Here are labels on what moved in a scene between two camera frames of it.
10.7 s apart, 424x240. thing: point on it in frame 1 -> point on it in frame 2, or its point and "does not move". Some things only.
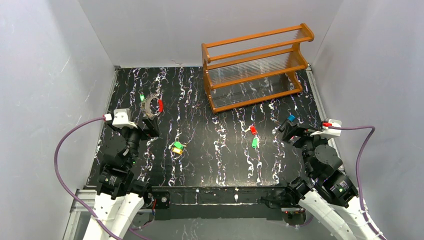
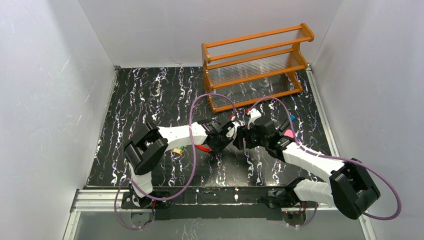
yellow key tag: x=178 y=150 does not move
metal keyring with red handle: x=145 y=105 -> x=204 y=147
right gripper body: x=297 y=132 -> x=248 y=135
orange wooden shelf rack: x=247 y=72 does not move
